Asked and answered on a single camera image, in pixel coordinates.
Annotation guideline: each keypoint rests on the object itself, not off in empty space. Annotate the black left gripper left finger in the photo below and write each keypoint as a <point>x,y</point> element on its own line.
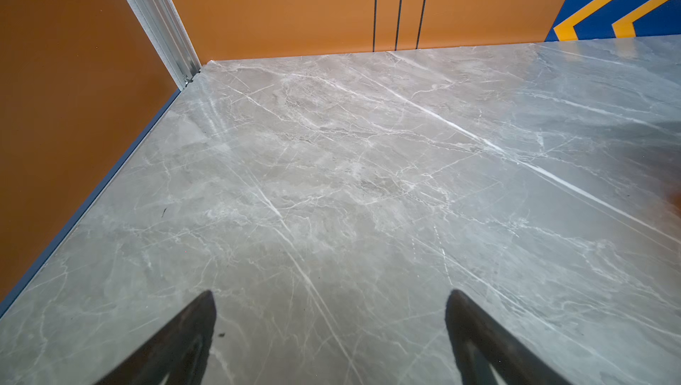
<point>177,353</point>

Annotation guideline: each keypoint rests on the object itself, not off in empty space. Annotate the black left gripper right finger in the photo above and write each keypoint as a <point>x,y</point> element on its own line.
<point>486,353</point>

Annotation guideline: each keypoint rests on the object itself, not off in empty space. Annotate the aluminium corner post left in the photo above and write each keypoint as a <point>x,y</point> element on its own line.
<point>165,29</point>

